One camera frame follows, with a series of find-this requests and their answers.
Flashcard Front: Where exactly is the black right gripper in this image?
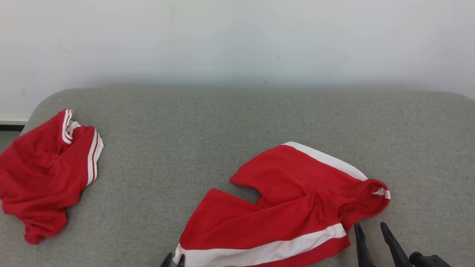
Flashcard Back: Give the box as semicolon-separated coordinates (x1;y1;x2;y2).
354;222;452;267

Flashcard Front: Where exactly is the white wall baseboard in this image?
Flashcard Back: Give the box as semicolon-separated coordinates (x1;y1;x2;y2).
0;117;30;132

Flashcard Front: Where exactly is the red shorts wide white stripe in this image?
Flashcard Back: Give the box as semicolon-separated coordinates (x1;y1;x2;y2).
174;141;391;267

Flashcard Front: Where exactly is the red basketball jersey number 23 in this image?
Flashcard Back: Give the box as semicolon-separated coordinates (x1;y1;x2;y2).
0;109;104;245

